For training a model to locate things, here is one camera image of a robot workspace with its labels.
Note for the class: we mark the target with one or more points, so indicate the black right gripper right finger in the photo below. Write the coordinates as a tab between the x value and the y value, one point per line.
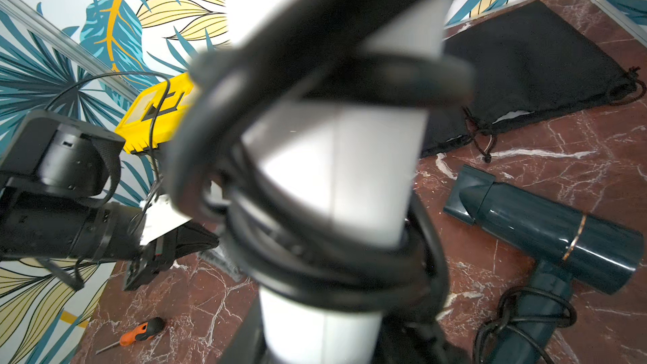
415	336

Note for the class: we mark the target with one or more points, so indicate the yellow and black toolbox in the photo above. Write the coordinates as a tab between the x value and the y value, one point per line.
134	127

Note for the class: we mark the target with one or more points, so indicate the black hair dryer bag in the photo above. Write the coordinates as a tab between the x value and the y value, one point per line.
530	66

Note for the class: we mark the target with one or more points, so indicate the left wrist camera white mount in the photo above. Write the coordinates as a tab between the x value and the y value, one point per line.
161	218

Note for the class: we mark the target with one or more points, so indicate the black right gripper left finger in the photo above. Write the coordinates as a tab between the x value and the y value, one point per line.
246	347

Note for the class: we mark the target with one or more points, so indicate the grey fabric drawstring pouch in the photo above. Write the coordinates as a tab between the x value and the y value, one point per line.
219	258

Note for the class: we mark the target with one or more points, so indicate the white hair dryer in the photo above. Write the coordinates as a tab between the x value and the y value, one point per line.
349	166

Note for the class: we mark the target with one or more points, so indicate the orange handled screwdriver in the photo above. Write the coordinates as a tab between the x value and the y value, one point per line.
144	331

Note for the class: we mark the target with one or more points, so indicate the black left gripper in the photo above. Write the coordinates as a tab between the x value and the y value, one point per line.
160	254

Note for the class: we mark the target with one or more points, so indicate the dark green hair dryer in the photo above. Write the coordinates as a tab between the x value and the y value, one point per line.
567	244

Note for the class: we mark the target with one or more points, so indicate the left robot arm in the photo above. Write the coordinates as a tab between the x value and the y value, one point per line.
58	176

